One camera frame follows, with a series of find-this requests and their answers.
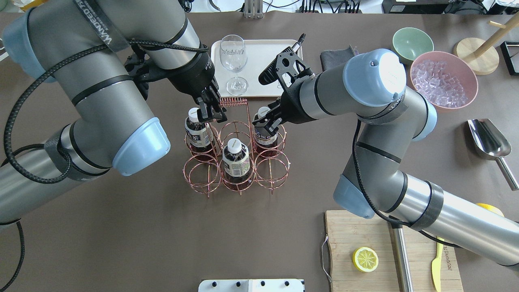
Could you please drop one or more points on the tea bottle white blue label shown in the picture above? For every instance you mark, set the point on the tea bottle white blue label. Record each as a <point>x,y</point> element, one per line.
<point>236,165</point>

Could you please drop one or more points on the whole yellow lemon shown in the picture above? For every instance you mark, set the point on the whole yellow lemon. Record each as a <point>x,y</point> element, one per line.
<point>491,208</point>

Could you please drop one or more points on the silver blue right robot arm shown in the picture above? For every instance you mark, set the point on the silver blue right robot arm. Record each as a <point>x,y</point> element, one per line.
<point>372,85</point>

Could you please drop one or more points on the dark tea bottle white cap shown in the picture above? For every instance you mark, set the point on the dark tea bottle white cap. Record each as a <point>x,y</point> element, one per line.
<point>199,134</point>

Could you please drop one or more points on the pink bowl of ice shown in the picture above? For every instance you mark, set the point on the pink bowl of ice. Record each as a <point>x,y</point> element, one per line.
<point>445,80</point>

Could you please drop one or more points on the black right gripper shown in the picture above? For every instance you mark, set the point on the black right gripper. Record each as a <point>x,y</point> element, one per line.
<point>293,108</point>

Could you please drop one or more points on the mint green bowl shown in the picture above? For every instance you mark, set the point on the mint green bowl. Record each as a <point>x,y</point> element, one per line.
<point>409,43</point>

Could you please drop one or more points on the cream rabbit serving tray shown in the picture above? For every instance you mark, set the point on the cream rabbit serving tray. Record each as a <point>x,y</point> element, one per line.
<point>260,53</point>

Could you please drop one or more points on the black wire glass rack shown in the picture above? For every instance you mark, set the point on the black wire glass rack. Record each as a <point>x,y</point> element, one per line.
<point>510,52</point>

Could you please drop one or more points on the clear wine glass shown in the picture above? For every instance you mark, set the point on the clear wine glass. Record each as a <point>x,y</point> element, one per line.
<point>233,58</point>

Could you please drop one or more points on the steel cylinder muddler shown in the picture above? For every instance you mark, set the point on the steel cylinder muddler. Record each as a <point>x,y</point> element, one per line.
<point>401,258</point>

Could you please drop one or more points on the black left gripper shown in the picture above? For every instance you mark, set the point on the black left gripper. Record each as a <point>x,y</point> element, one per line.
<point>194,77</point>

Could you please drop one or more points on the yellow plastic knife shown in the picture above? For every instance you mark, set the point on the yellow plastic knife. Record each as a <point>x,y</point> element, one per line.
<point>436,264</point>

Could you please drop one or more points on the tea bottle cream label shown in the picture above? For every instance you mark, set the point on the tea bottle cream label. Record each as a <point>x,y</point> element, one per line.
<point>265,134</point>

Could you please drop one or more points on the steel ice scoop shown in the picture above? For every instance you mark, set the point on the steel ice scoop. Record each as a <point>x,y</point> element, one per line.
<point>491,145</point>

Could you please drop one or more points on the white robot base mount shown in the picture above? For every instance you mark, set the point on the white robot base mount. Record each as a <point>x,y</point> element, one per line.
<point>252,285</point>

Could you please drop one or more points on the grey folded cloth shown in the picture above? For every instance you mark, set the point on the grey folded cloth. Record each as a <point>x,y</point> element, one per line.
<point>333,58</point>

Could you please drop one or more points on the copper wire bottle basket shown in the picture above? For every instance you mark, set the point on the copper wire bottle basket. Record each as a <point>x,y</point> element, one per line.
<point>203,171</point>

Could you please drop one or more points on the wooden glass holder stand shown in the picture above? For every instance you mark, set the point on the wooden glass holder stand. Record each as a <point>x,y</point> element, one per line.
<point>481,55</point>

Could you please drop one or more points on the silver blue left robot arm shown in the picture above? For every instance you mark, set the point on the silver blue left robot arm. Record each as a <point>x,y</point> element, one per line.
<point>99,51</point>

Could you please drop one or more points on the half lemon slice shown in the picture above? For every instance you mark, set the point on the half lemon slice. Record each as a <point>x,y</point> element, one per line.
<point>365,259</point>

